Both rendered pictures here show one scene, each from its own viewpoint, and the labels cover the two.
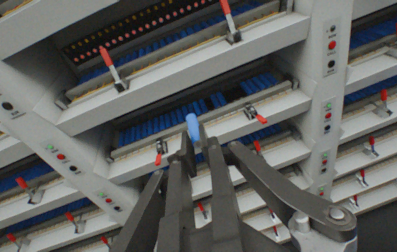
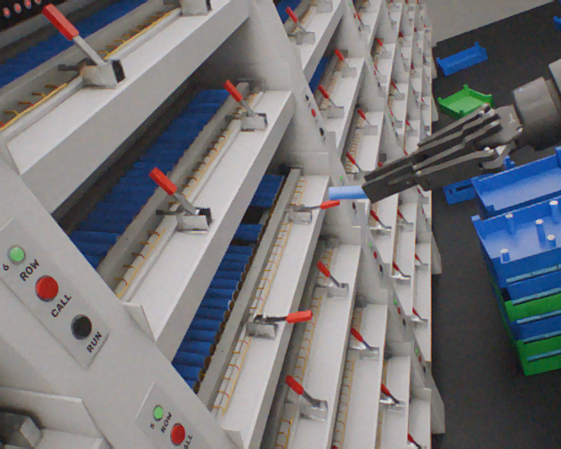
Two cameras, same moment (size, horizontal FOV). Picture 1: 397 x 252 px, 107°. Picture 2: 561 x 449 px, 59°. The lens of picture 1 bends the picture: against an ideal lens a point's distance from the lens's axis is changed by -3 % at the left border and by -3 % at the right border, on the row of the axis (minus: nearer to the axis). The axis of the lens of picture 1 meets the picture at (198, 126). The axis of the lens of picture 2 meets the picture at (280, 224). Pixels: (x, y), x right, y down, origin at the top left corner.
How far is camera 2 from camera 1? 63 cm
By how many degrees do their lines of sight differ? 56
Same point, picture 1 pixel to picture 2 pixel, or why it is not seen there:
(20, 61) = not seen: hidden behind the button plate
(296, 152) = (353, 257)
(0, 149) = not seen: outside the picture
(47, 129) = (145, 360)
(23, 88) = (90, 274)
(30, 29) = (94, 145)
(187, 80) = (252, 184)
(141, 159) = (254, 372)
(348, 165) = (385, 257)
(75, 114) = (171, 300)
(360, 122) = not seen: hidden behind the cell
